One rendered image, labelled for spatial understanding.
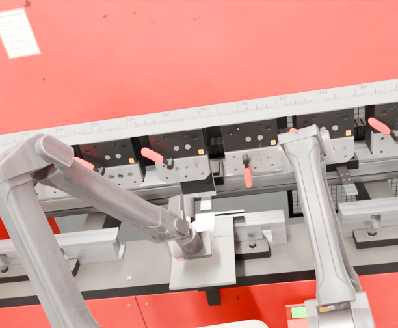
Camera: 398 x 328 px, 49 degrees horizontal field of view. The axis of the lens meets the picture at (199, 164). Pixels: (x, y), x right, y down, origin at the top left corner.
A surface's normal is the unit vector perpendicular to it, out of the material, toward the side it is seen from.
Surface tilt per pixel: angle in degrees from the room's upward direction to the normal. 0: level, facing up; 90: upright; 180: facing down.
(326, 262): 36
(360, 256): 0
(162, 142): 90
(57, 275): 66
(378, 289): 90
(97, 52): 90
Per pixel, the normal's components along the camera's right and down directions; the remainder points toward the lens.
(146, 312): -0.04, 0.55
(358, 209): -0.17, -0.83
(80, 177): 0.84, -0.24
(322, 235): -0.39, -0.35
